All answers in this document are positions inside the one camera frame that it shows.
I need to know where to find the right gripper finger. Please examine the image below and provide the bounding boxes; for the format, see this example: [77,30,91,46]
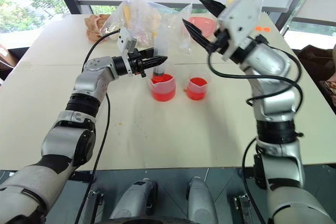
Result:
[198,0,227,17]
[182,19,217,54]

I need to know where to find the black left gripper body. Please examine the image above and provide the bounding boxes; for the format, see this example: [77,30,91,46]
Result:
[127,49,148,78]

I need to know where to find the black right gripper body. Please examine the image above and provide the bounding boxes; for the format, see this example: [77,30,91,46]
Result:
[207,28,237,57]

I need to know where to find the clear test tube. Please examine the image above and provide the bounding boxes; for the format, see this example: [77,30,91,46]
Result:
[153,23,169,77]

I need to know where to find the large clear cup red liquid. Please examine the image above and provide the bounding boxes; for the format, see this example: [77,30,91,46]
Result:
[150,73,177,102]

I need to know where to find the small clear cup red liquid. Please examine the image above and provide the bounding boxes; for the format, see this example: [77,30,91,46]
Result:
[186,76,211,102]

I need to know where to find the pink plastic bowl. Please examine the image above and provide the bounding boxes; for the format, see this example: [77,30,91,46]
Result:
[187,16,216,39]

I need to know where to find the small clear plastic bag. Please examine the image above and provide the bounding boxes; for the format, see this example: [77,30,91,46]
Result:
[160,3,194,55]

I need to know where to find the large clear plastic bag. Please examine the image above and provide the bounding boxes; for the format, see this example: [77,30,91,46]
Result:
[100,0,162,51]

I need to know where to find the yellow item inside bag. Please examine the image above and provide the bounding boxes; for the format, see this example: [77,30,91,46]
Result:
[123,4,132,26]

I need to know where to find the crumpled brown paper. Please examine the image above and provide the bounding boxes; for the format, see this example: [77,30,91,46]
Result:
[83,14,111,43]

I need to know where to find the dark brown bag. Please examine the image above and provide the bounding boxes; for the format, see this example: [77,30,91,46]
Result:
[298,43,336,110]

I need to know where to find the brown cardboard box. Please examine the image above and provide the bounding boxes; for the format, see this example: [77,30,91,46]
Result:
[0,42,17,70]

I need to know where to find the grey rounded shell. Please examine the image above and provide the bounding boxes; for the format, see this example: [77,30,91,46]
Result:
[108,180,159,221]
[185,176,219,224]

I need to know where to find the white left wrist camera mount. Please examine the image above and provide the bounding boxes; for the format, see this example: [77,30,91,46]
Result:
[117,27,139,77]

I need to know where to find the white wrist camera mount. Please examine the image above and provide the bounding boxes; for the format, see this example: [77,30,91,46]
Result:
[216,0,261,61]
[117,27,139,77]

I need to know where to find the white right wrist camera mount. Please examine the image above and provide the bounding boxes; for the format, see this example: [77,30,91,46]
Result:
[216,0,261,61]

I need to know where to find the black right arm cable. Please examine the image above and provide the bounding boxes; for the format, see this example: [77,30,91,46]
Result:
[206,34,306,224]

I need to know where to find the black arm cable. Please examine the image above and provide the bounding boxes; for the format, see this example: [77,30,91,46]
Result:
[74,28,122,224]
[206,34,306,224]

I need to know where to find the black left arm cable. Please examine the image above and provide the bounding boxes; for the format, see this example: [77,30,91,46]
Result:
[74,28,122,224]

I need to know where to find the metal table leg bracket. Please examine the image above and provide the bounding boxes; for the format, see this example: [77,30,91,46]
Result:
[233,193,253,224]
[84,189,104,224]

